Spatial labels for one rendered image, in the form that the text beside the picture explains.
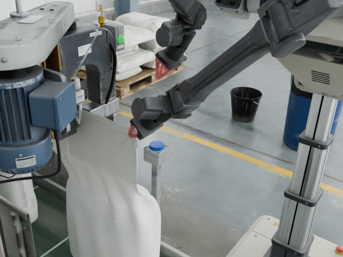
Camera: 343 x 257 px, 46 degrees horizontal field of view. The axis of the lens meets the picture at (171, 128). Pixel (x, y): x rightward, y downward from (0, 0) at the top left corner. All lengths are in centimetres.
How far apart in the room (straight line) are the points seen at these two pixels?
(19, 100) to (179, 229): 170
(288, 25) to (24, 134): 63
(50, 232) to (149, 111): 104
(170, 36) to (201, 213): 164
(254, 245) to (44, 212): 104
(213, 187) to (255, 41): 208
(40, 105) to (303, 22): 58
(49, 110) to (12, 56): 14
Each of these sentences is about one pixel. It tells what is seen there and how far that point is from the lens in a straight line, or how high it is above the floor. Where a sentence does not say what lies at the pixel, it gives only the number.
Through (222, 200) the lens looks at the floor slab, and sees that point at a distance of 276.
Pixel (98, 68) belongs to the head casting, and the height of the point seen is 120.
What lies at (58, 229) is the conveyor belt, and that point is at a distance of 197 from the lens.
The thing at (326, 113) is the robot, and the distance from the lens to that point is 154.
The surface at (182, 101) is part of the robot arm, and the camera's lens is 104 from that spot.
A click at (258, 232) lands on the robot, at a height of 26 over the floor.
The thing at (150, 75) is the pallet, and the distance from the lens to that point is 451.
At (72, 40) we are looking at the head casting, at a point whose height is 132.
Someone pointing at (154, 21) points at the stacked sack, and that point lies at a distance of 469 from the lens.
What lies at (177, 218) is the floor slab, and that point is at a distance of 257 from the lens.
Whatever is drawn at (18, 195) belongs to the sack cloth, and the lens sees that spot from 194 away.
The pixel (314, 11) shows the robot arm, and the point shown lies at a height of 152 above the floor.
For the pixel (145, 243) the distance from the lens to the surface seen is 142.
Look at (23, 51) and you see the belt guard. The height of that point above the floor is 140.
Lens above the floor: 166
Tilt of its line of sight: 28 degrees down
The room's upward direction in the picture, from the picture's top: 2 degrees clockwise
